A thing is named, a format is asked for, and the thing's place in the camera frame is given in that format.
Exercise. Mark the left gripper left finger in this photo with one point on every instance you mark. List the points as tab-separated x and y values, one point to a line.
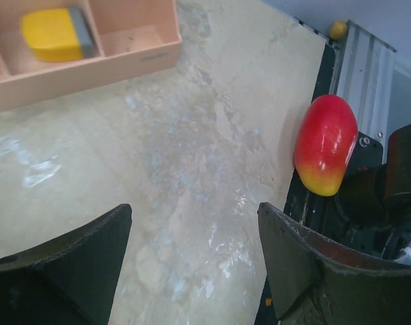
70	279

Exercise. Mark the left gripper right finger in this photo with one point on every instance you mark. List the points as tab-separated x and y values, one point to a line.
315	280

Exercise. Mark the fake red yellow mango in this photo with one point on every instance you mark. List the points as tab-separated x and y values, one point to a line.
324	144

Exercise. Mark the yellow tape measure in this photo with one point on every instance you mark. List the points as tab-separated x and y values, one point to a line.
58	35

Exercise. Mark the orange desk file organizer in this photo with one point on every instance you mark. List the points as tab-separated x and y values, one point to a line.
132	38

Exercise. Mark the small yellow ball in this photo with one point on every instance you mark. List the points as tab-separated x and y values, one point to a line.
337	30

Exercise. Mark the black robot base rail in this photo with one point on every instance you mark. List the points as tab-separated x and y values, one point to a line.
371	213

